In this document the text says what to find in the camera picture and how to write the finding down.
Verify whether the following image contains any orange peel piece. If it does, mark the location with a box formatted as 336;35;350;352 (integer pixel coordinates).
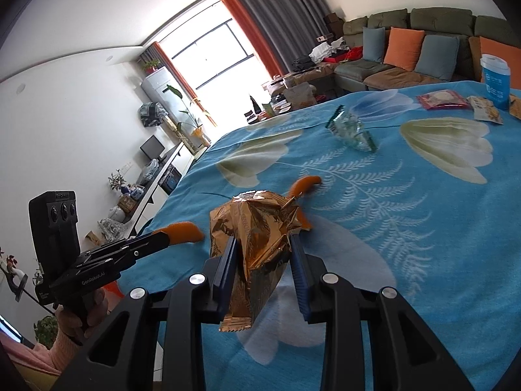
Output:
155;222;205;245
286;176;322;199

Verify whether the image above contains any gold foil snack bag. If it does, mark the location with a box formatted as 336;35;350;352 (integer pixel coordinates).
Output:
209;191;311;333

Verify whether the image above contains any left pink sleeve forearm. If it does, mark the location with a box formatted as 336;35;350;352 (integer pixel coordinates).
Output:
1;330;80;377

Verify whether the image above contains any left hand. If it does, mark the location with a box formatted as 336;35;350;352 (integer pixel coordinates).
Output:
56;289;109;343

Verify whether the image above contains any white tv cabinet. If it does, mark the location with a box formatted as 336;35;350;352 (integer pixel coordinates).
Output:
124;144;194;238

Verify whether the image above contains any small black monitor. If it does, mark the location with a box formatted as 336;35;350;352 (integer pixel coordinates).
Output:
139;135;165;161

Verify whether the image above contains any tall green leaf plant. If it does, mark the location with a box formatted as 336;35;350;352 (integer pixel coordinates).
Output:
162;84;203;147

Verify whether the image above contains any white air conditioner unit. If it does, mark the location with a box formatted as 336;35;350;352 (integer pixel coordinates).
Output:
141;67;180;125

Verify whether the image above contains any blue floral tablecloth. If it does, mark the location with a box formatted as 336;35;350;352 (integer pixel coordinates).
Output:
150;86;520;390

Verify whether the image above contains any cluttered coffee table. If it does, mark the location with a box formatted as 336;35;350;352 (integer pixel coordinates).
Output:
245;74;343;124

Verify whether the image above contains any clear green wrapper far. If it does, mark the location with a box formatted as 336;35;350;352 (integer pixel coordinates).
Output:
325;105;377;153

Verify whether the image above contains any beige snack packet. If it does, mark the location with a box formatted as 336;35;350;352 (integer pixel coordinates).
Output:
467;95;503;124

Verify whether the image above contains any red snack packet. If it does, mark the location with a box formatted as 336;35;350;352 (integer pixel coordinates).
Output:
417;89;470;109

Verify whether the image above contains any orange and grey curtain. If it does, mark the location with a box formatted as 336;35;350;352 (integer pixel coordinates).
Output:
221;0;331;77

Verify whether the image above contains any orange cushion near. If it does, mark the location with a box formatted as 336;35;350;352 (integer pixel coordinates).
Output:
480;37;521;89

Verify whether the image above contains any orange cushion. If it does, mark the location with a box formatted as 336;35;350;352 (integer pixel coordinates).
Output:
480;37;521;89
383;26;426;72

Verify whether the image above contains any blue white coffee cup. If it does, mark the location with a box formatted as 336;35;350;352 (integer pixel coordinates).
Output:
480;54;510;111

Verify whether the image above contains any grey blue cushion near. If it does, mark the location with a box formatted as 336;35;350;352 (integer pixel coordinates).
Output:
414;35;459;81

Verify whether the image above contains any grey blue cushion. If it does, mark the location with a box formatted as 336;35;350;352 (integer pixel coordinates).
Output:
414;35;459;81
362;27;386;63

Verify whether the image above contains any green brown sectional sofa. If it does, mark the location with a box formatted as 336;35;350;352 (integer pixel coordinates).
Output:
335;7;520;92

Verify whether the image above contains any orange cushion middle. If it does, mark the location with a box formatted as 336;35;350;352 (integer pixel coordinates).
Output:
383;26;426;72

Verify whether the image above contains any grey blue cushion far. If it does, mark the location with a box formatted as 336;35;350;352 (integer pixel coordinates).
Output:
362;27;386;63

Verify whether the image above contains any black camera box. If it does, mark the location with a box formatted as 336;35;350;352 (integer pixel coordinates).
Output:
28;191;80;285

